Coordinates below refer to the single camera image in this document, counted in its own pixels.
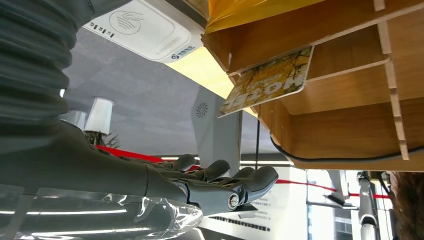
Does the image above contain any white card reader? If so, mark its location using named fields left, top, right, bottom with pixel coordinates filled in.
left=82, top=0, right=206, bottom=64

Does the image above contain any person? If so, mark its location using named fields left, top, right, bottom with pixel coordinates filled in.
left=389, top=171, right=424, bottom=240

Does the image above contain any red floor tape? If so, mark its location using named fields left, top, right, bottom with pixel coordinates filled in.
left=96, top=144, right=392, bottom=200

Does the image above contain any potted plant white pot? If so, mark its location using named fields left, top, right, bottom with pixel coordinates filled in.
left=61, top=109, right=88, bottom=132
left=83, top=96, right=121, bottom=150

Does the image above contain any grey kiosk stand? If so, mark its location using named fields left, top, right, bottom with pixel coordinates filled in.
left=191, top=85, right=244, bottom=176

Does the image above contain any white sign board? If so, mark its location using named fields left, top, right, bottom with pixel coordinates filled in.
left=198, top=165, right=310, bottom=240

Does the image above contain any wooden compartment box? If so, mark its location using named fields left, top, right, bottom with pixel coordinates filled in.
left=201, top=0, right=424, bottom=172

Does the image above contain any black stanchion post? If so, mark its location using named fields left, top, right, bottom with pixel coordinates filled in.
left=254, top=119, right=263, bottom=163

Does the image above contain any thin black looped cable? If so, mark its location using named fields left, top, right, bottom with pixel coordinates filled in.
left=268, top=134, right=424, bottom=164

